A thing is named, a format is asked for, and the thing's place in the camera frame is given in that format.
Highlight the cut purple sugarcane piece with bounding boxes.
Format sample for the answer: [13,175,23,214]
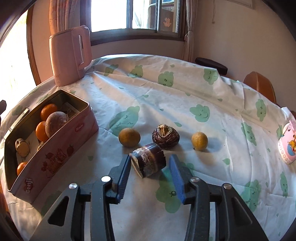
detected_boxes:
[129,143,167,178]

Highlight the purple passion fruit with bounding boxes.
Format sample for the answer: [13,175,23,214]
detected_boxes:
[45,111,68,138]

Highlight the brown longan fruit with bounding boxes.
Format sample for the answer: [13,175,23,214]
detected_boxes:
[191,132,208,151]
[118,128,140,148]

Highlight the small orange tangerine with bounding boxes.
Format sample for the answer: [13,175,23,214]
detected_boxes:
[16,162,27,175]

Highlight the dark brown water chestnut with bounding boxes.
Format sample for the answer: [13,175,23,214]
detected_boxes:
[37,142,45,151]

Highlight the black smartphone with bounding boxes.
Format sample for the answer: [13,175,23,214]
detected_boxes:
[4,108,30,140]

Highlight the pink metal tin box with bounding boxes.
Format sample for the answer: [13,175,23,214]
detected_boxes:
[4,89,98,203]

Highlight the dark water chestnut on table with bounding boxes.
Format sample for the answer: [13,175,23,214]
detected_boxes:
[152,124,180,150]

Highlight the white green-patterned tablecloth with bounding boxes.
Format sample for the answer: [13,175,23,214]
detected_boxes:
[0,54,296,241]

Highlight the pink electric kettle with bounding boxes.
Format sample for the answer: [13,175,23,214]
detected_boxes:
[49,25,92,87]

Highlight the pink cartoon cup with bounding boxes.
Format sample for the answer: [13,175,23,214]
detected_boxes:
[278,119,296,165]

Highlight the pink patterned curtain left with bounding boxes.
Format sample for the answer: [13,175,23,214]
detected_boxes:
[49,0,91,35]

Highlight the black round stool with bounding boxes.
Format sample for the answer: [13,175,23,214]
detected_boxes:
[195,57,228,76]

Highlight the wood framed sliding window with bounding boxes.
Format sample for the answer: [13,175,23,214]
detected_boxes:
[80,0,187,46]

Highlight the wooden door frame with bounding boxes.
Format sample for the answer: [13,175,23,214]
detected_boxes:
[26,6,41,86]

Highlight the white wall air conditioner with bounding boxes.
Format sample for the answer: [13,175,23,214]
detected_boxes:
[228,0,254,9]

